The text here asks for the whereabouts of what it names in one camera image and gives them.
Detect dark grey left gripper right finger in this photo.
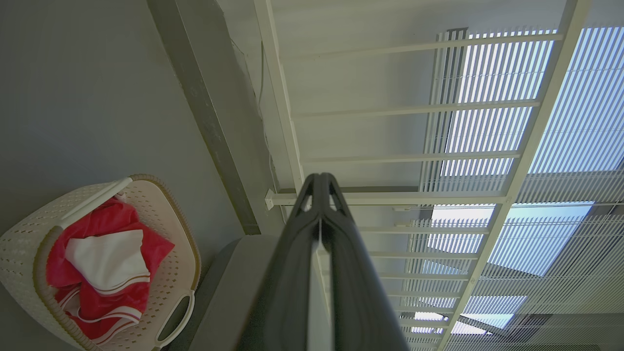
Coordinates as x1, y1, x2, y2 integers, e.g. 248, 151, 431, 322
320, 173, 410, 351

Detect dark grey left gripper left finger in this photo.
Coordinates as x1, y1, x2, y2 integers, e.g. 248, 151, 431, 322
236, 174, 322, 351

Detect white slatted window louvres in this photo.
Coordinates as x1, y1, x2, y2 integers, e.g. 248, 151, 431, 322
402, 27, 624, 351

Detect cream perforated plastic laundry basket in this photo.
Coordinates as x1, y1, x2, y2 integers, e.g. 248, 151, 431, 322
0, 174, 201, 351

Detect thin grey-blue cable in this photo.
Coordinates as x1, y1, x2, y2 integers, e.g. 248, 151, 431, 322
257, 41, 288, 222

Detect white metal railing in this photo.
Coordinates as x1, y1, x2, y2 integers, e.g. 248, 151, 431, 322
253, 0, 593, 351

